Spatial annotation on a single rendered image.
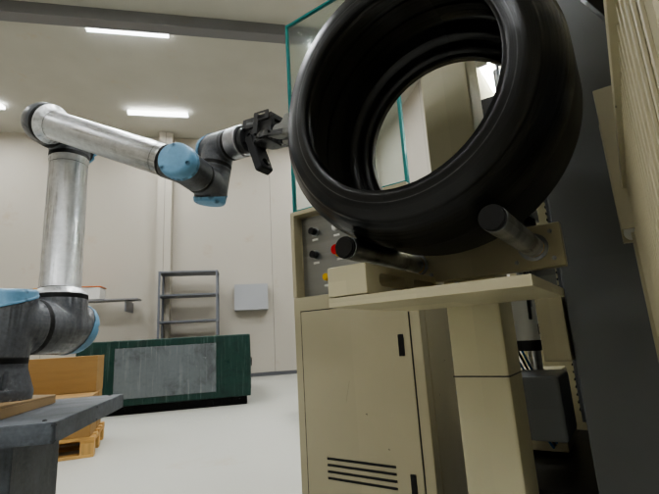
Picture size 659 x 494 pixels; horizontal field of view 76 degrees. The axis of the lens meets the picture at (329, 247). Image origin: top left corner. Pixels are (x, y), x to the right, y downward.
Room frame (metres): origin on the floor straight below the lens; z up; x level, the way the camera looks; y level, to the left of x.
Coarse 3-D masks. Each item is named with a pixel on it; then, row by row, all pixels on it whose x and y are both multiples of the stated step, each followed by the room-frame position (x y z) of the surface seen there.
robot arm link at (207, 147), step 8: (208, 136) 1.12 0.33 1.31; (216, 136) 1.10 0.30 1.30; (200, 144) 1.13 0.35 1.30; (208, 144) 1.11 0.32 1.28; (216, 144) 1.10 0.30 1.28; (200, 152) 1.14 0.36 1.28; (208, 152) 1.11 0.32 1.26; (216, 152) 1.11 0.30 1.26; (224, 152) 1.10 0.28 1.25; (224, 160) 1.12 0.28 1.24; (232, 160) 1.13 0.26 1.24
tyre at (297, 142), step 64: (384, 0) 0.73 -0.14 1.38; (448, 0) 0.80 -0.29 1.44; (512, 0) 0.58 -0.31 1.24; (320, 64) 0.81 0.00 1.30; (384, 64) 0.98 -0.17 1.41; (448, 64) 0.94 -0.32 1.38; (512, 64) 0.59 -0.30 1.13; (576, 64) 0.65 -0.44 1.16; (320, 128) 0.98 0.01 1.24; (512, 128) 0.60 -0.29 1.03; (576, 128) 0.71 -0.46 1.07; (320, 192) 0.81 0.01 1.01; (384, 192) 0.72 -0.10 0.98; (448, 192) 0.67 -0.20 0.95; (512, 192) 0.67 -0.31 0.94
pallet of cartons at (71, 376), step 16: (32, 368) 3.44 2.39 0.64; (48, 368) 3.48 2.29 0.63; (64, 368) 3.51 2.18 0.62; (80, 368) 3.56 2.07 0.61; (96, 368) 3.59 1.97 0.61; (32, 384) 3.44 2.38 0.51; (48, 384) 3.48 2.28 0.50; (64, 384) 3.52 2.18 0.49; (80, 384) 3.56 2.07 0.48; (96, 384) 3.61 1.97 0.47; (80, 432) 3.26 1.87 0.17; (96, 432) 3.43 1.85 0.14; (64, 448) 3.52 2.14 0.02; (80, 448) 3.25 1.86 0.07
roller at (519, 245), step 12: (492, 204) 0.65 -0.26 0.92; (480, 216) 0.66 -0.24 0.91; (492, 216) 0.65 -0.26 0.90; (504, 216) 0.64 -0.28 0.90; (492, 228) 0.65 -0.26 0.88; (504, 228) 0.66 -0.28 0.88; (516, 228) 0.70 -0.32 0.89; (504, 240) 0.74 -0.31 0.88; (516, 240) 0.75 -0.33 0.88; (528, 240) 0.79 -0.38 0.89; (540, 240) 0.90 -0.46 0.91; (528, 252) 0.87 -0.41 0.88; (540, 252) 0.91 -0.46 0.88
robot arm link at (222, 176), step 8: (208, 160) 1.11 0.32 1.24; (216, 160) 1.11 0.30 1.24; (216, 168) 1.11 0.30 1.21; (224, 168) 1.13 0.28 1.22; (216, 176) 1.09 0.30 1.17; (224, 176) 1.13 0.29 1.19; (216, 184) 1.10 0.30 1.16; (224, 184) 1.13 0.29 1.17; (192, 192) 1.10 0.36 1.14; (200, 192) 1.09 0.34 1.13; (208, 192) 1.10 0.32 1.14; (216, 192) 1.12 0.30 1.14; (224, 192) 1.14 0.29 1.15; (200, 200) 1.11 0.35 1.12; (208, 200) 1.11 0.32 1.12; (216, 200) 1.12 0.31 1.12; (224, 200) 1.14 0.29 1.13
